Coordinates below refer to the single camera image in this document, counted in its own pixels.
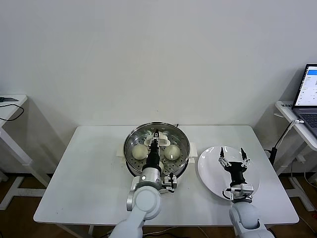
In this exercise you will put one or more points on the flat dark tool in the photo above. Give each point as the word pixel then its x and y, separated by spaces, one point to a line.
pixel 7 99

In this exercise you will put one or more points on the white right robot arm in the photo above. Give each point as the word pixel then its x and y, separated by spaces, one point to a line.
pixel 247 220

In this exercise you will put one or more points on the white table leg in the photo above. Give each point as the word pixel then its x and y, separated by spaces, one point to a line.
pixel 90 229

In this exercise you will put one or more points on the perforated stainless steamer basket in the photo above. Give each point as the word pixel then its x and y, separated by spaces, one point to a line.
pixel 130 163

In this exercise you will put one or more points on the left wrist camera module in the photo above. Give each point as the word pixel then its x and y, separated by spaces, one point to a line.
pixel 170 183

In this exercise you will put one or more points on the grey open laptop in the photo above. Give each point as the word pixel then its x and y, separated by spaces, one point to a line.
pixel 305 86

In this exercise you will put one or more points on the white round plate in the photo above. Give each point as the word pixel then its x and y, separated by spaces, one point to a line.
pixel 210 168

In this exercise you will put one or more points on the white side table with laptop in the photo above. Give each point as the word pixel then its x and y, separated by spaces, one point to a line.
pixel 288 112

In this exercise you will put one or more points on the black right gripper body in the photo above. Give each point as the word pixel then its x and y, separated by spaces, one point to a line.
pixel 237 171

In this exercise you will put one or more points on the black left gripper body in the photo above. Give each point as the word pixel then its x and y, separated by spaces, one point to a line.
pixel 153 158

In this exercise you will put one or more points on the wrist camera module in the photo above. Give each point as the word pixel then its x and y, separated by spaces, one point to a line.
pixel 239 192
pixel 170 183

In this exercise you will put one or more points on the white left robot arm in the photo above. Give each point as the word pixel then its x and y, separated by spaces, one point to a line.
pixel 143 200

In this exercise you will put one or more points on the white wall adapter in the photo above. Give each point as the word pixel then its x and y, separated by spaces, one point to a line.
pixel 300 158

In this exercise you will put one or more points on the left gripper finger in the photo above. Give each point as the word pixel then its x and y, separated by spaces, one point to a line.
pixel 158 141
pixel 151 143

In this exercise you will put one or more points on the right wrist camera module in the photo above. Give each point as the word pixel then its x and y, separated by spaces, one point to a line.
pixel 239 192

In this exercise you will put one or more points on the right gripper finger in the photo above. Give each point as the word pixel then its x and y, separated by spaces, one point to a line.
pixel 246 162
pixel 224 161

